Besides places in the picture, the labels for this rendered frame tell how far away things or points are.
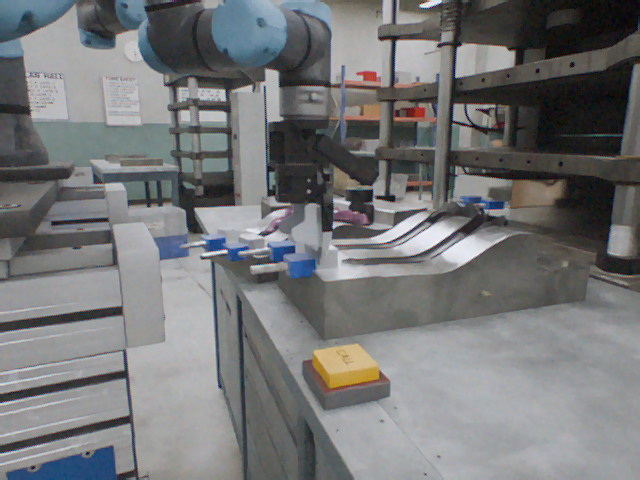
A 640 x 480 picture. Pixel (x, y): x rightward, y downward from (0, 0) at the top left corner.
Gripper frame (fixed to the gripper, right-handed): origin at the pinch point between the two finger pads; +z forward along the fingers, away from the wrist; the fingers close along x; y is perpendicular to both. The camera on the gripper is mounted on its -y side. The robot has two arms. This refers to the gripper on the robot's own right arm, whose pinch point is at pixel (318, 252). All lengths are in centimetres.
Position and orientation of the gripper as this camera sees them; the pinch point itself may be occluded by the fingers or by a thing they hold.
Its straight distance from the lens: 72.3
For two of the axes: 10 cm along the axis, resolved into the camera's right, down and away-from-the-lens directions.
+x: 3.4, 2.1, -9.2
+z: 0.0, 9.8, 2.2
